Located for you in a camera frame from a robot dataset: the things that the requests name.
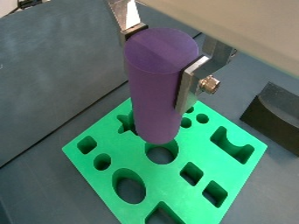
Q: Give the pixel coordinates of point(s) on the purple cylinder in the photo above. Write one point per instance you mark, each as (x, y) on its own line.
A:
(157, 54)

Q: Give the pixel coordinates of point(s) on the grey mat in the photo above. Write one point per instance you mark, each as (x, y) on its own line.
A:
(61, 63)

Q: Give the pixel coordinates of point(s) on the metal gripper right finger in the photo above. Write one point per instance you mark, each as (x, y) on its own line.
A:
(197, 75)

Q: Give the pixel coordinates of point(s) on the green shape sorter board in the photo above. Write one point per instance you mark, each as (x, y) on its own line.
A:
(190, 177)

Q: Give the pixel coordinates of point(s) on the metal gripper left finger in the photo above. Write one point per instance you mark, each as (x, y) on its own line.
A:
(126, 14)

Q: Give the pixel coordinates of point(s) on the black block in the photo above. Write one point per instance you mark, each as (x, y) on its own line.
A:
(273, 115)

